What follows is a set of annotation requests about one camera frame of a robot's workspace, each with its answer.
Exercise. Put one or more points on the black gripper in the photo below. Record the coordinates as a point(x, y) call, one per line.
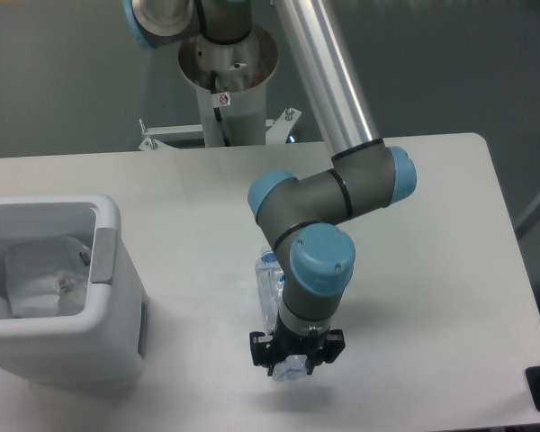
point(318, 344)

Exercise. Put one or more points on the clear plastic water bottle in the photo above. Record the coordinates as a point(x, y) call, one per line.
point(270, 284)

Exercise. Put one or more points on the clear plastic packaging bag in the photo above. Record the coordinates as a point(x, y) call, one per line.
point(47, 277)

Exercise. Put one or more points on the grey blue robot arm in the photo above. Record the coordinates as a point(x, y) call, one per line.
point(300, 217)

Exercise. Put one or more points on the white plastic trash can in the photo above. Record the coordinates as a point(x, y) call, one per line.
point(105, 341)

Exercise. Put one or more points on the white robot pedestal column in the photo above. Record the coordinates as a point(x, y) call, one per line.
point(230, 83)

